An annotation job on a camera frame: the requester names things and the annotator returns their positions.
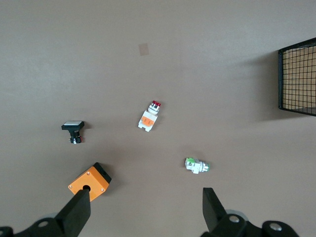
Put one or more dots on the wooden basket base board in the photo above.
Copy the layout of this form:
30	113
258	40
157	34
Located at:
299	74

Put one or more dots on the red push button switch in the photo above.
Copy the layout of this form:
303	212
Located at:
147	121

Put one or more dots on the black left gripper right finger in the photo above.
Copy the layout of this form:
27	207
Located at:
213	209

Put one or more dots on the green push button switch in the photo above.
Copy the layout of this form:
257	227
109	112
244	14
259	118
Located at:
196	166

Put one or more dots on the orange button enclosure box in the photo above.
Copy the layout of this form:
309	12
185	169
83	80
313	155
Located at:
95	179

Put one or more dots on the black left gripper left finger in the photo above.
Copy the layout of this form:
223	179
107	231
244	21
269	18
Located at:
74	214

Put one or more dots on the small square tape patch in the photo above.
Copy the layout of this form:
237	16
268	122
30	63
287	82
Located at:
144	49

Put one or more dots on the black square white-capped button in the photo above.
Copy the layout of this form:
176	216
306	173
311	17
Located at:
72	125

